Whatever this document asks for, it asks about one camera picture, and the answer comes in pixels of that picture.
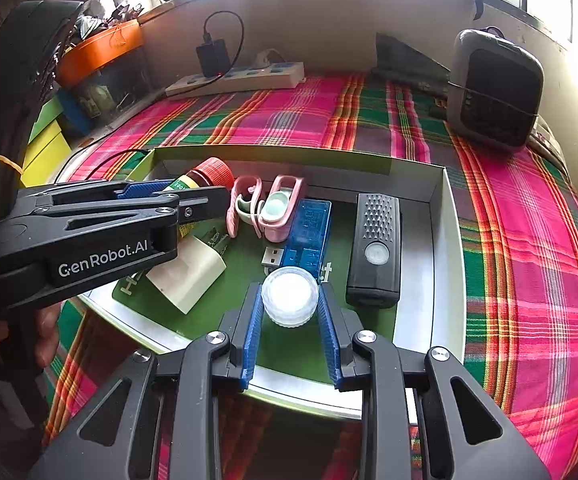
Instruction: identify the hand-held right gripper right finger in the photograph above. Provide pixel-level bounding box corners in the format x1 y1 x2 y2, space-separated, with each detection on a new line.
315 285 552 480

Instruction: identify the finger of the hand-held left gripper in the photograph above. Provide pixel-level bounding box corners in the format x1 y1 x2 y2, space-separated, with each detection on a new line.
23 178 178 209
35 186 233 229

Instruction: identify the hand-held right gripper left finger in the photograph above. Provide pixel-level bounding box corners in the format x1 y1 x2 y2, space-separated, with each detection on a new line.
29 282 266 480

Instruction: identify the red cap bottle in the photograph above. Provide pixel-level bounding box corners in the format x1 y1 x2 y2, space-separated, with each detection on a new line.
169 156 235 240

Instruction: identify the large pink contact lens case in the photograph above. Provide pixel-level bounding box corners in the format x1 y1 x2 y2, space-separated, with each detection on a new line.
226 175 265 238

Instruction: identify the green cardboard box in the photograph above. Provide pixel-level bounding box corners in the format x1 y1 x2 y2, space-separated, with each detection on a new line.
56 146 467 420

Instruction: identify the white charger block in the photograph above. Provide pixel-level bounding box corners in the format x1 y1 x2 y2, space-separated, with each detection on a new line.
146 234 227 315

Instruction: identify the small pink contact lens case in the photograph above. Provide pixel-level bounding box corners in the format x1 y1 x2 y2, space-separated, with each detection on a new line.
259 175 304 243

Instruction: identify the black rectangular light device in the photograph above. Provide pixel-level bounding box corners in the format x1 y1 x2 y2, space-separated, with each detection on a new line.
345 192 402 309

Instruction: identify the blue transparent usb tester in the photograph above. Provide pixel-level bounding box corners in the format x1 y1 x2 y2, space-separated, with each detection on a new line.
260 199 333 281

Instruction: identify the person's left hand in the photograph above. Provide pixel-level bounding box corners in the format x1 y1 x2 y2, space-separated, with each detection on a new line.
0 304 63 389

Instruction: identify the clear glass tank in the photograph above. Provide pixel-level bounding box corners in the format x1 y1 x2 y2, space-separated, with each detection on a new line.
76 57 155 131

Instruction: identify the blue box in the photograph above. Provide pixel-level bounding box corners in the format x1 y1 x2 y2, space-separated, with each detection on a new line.
59 90 94 133

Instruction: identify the lime green box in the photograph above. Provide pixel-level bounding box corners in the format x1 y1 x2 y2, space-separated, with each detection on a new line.
29 95 64 143

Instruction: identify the white power strip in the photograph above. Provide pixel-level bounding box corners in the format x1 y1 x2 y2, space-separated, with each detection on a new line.
165 61 306 98

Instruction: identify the orange tray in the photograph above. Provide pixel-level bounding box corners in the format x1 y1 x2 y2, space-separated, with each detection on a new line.
58 22 144 88

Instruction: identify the black power adapter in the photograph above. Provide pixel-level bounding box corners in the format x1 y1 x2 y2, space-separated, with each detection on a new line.
196 40 232 78

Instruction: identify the white plug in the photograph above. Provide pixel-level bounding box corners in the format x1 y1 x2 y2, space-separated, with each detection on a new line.
254 49 284 70

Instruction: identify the pile of clutter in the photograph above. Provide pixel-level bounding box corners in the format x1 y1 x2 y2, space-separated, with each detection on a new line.
66 0 145 46

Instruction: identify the grey fan heater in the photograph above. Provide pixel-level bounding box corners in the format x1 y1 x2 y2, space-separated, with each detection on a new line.
446 27 545 152

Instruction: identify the black charging cable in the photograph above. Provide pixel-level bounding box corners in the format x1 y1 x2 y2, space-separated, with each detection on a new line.
61 10 246 183

